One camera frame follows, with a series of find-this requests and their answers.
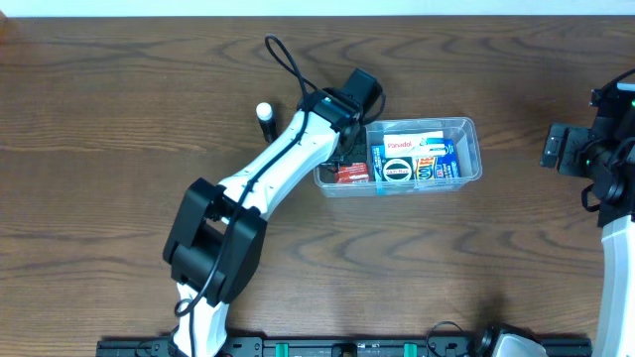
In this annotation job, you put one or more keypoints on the dark syrup bottle white cap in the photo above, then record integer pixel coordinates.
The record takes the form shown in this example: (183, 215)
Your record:
(266, 118)

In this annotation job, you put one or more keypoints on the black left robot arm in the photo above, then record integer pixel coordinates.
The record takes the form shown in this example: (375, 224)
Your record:
(215, 244)

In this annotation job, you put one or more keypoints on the red Panadol ActiFast box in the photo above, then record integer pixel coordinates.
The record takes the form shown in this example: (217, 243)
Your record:
(357, 172)

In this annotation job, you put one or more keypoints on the blue Cool Fever box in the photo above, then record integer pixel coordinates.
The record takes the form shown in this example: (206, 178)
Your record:
(431, 169)

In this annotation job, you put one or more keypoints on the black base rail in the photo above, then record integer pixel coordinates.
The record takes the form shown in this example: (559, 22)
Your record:
(448, 346)

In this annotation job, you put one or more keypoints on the white Panadol box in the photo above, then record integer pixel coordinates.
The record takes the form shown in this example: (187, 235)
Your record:
(414, 145)

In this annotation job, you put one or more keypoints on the dark green ointment box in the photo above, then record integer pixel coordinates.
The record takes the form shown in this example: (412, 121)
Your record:
(397, 169)

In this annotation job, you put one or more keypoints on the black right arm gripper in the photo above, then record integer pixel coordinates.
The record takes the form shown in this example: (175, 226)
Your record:
(556, 147)

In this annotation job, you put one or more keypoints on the clear plastic container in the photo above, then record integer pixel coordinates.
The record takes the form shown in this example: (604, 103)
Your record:
(460, 130)

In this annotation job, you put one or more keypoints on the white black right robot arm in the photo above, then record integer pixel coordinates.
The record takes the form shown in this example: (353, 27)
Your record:
(615, 331)

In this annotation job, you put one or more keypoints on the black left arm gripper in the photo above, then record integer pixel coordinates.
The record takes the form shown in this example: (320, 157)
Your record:
(342, 150)

